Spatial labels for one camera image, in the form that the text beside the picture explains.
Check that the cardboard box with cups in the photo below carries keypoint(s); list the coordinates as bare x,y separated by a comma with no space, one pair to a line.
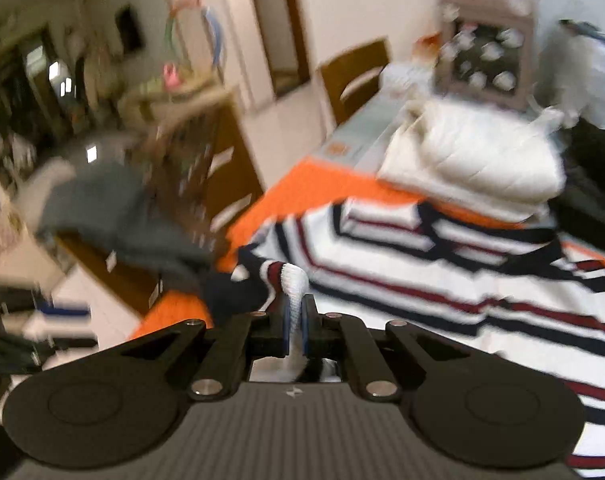
482,7

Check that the wall television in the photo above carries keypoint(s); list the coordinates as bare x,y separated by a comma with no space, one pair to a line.
130,29

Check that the wooden chair with brown cloth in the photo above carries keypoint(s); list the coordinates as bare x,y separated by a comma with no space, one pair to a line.
232,160

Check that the dark display cabinet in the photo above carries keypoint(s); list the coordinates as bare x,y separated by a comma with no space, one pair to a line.
12,85

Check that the charcoal folded garment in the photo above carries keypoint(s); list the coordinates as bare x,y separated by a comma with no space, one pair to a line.
587,210

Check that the orange snack bag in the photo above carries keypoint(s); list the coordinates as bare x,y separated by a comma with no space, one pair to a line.
428,46

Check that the light wooden television cabinet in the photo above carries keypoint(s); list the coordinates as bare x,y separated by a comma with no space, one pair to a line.
192,97

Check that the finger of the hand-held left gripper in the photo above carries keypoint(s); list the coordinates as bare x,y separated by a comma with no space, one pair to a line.
47,352
65,310

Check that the striped knit sweater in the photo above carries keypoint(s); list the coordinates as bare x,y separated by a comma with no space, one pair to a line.
432,270

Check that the orange patterned table mat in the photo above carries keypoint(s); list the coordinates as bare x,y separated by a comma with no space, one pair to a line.
292,190

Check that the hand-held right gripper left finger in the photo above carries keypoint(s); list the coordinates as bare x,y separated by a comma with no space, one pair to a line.
270,332

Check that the brown floral cloth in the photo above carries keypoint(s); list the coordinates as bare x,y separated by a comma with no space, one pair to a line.
192,180

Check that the black knit folded garment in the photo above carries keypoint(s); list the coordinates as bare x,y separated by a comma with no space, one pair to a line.
597,150

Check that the brown wooden door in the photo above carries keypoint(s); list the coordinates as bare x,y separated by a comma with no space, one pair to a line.
287,10

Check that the cream quilted folded blanket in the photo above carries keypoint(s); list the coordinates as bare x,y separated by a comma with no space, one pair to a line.
472,155

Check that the multicoloured hula hoop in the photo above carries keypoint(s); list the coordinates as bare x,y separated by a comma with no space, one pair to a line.
217,30

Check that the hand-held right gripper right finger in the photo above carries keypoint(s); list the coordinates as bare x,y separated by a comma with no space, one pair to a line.
315,332

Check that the plain wooden chair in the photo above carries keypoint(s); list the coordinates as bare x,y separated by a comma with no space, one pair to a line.
352,65

